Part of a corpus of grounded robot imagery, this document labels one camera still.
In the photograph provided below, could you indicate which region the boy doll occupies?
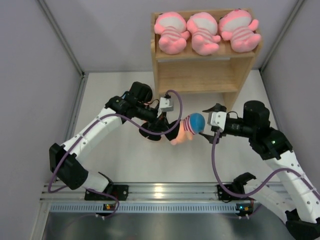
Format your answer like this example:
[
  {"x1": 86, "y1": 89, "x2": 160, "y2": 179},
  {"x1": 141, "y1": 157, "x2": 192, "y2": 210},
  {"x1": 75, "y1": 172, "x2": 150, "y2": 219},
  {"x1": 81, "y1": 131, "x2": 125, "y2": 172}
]
[
  {"x1": 138, "y1": 121, "x2": 171, "y2": 143},
  {"x1": 165, "y1": 113, "x2": 206, "y2": 146}
]

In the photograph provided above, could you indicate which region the boy doll front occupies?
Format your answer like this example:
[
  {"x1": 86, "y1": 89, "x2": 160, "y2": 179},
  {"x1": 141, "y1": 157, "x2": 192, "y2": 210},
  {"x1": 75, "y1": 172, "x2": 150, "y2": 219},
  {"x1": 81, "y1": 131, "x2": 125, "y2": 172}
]
[{"x1": 165, "y1": 113, "x2": 206, "y2": 146}]

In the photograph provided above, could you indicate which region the pink plush face down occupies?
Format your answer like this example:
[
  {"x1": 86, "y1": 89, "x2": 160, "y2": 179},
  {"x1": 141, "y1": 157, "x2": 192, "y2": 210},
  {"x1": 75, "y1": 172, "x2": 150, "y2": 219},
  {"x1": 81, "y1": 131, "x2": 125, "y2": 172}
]
[{"x1": 187, "y1": 12, "x2": 221, "y2": 56}]

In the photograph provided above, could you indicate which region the pink plush with heart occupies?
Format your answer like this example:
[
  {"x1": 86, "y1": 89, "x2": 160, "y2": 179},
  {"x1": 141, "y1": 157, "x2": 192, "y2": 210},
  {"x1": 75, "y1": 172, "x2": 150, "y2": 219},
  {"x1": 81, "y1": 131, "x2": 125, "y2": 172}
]
[{"x1": 154, "y1": 11, "x2": 190, "y2": 55}]

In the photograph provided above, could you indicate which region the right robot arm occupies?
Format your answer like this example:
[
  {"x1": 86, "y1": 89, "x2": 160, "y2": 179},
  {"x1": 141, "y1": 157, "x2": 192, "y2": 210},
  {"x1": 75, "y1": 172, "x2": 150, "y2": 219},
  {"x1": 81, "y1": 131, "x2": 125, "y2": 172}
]
[{"x1": 204, "y1": 100, "x2": 320, "y2": 240}]

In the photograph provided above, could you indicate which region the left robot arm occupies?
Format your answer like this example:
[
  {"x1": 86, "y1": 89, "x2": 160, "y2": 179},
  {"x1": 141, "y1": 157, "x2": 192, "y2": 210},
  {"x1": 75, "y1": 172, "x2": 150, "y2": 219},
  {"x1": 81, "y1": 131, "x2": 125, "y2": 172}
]
[{"x1": 49, "y1": 81, "x2": 178, "y2": 200}]

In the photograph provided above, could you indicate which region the wooden two-tier shelf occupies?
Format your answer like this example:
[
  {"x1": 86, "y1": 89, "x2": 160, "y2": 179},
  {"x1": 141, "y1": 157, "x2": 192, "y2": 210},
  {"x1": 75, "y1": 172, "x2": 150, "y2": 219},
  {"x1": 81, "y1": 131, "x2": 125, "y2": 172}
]
[{"x1": 151, "y1": 9, "x2": 263, "y2": 110}]

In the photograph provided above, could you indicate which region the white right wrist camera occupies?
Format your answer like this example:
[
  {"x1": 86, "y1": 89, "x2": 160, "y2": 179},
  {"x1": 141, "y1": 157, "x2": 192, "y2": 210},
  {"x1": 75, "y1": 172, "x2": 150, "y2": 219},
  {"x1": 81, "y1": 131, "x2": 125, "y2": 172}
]
[{"x1": 208, "y1": 111, "x2": 227, "y2": 130}]

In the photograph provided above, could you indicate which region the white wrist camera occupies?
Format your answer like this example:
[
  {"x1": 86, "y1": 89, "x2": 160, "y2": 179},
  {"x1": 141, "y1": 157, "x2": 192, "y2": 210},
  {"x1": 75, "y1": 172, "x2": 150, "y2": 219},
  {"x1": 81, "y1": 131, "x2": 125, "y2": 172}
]
[
  {"x1": 208, "y1": 111, "x2": 227, "y2": 130},
  {"x1": 158, "y1": 97, "x2": 174, "y2": 113}
]

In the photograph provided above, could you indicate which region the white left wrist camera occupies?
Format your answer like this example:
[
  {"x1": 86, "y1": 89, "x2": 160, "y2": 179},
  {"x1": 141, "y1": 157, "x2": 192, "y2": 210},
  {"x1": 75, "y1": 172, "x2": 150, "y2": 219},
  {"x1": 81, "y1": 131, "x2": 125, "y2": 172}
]
[{"x1": 158, "y1": 97, "x2": 174, "y2": 113}]

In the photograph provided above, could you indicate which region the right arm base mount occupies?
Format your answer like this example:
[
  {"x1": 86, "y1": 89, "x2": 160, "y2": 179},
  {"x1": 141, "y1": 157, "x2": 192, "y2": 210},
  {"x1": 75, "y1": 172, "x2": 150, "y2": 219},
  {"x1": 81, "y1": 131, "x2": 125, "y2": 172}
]
[{"x1": 216, "y1": 183, "x2": 251, "y2": 203}]

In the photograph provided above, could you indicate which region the aluminium front rail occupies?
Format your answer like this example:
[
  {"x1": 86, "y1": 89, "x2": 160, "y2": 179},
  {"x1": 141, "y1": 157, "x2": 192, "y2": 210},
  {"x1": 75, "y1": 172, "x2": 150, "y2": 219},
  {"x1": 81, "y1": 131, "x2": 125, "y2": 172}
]
[{"x1": 39, "y1": 181, "x2": 288, "y2": 202}]

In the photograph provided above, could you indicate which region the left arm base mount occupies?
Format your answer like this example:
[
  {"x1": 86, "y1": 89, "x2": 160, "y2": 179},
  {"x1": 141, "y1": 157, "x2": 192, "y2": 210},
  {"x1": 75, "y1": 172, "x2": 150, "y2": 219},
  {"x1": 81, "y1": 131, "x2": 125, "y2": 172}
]
[{"x1": 84, "y1": 184, "x2": 129, "y2": 201}]

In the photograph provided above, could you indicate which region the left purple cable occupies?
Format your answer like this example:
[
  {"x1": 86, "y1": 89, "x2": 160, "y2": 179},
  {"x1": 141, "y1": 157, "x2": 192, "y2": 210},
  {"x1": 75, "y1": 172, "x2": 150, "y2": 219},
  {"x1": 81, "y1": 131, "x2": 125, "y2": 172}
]
[{"x1": 47, "y1": 89, "x2": 184, "y2": 221}]

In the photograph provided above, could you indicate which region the aluminium right frame post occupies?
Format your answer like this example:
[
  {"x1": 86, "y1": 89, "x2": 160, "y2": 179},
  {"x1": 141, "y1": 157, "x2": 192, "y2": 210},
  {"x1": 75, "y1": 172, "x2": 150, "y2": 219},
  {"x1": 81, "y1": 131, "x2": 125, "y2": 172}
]
[{"x1": 259, "y1": 0, "x2": 307, "y2": 74}]

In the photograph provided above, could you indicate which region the aluminium frame post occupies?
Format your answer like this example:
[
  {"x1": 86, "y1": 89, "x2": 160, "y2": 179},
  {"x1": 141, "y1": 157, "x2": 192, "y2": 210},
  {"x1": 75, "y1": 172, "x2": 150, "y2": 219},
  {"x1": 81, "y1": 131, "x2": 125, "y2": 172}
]
[
  {"x1": 259, "y1": 0, "x2": 307, "y2": 74},
  {"x1": 37, "y1": 0, "x2": 87, "y2": 76}
]

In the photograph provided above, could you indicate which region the grey slotted cable duct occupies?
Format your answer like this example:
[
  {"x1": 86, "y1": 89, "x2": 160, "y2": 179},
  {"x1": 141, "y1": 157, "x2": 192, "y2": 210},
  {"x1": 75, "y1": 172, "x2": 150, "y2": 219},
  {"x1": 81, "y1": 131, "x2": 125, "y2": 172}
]
[{"x1": 50, "y1": 202, "x2": 243, "y2": 214}]

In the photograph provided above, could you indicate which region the aluminium left frame post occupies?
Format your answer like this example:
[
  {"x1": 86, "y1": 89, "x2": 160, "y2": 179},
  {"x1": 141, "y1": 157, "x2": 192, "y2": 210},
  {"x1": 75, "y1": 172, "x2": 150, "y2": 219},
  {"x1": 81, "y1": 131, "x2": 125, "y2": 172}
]
[{"x1": 37, "y1": 0, "x2": 87, "y2": 76}]

